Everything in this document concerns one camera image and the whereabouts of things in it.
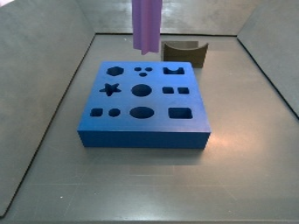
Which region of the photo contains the purple star-shaped peg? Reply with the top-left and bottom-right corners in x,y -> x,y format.
133,0 -> 163,55

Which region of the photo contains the blue shape-sorting block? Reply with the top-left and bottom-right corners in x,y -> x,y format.
78,61 -> 211,149

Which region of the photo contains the dark olive curved block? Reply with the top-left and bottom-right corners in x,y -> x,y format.
162,41 -> 210,68

